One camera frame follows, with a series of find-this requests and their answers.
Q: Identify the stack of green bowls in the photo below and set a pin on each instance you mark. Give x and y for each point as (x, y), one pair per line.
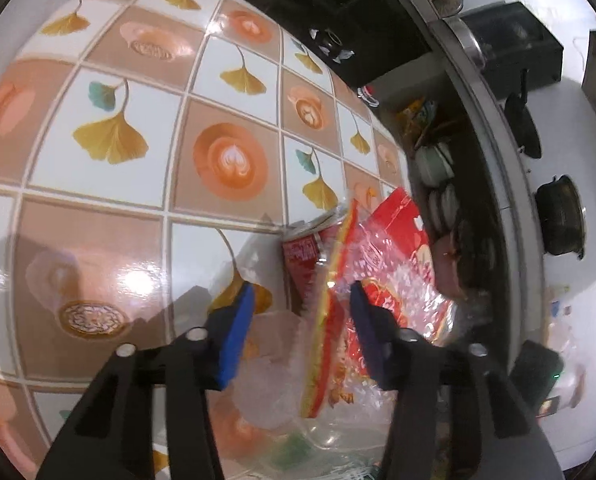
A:
(433, 162)

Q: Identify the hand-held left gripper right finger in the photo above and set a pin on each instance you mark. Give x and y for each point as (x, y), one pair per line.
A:
(365, 330)

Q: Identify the clear plastic wrapper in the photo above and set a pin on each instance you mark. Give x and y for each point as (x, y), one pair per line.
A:
(278, 395)

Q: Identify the black cabinet appliance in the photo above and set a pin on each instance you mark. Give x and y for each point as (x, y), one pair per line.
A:
(513, 45)

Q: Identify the black wok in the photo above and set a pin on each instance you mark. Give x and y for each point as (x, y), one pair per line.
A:
(523, 120)

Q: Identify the yellow snack packet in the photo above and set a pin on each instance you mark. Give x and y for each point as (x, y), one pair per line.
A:
(415, 112)

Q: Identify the stack of white plates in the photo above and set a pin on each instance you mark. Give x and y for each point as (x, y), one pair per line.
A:
(443, 205)

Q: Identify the steel basin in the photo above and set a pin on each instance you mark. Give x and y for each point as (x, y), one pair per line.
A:
(465, 42)

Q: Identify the dark ceramic jar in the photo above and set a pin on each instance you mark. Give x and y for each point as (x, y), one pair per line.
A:
(330, 42)

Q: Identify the ginkgo patterned tablecloth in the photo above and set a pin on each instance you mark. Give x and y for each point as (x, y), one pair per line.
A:
(128, 240)

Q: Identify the pink plastic basin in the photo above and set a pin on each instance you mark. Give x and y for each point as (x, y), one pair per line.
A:
(448, 265)

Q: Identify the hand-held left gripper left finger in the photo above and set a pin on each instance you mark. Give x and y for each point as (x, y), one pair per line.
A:
(235, 340)

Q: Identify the clear red printed snack bag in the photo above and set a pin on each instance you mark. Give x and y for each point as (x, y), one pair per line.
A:
(408, 280)

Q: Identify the black cooking pot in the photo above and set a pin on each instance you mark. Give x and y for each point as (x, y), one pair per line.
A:
(560, 215)

